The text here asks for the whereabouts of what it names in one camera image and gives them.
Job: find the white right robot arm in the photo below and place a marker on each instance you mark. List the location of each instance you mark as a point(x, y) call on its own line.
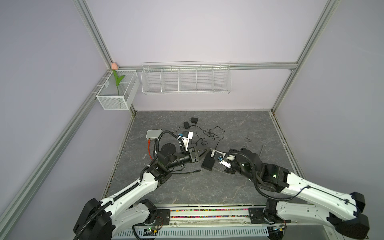
point(291, 198)

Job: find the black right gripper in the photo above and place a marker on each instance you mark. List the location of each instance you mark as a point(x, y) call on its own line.
point(228, 170)

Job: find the white wire wall basket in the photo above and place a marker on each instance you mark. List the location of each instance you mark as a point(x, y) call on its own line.
point(195, 77)

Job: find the pink artificial tulip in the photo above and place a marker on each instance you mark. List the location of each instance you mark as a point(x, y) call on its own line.
point(118, 78)

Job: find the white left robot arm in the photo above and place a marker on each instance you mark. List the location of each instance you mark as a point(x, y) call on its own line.
point(135, 189)

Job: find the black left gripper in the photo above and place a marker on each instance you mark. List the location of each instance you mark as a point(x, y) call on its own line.
point(193, 155)

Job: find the white mesh box basket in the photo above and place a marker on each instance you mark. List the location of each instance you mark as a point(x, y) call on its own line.
point(108, 95)

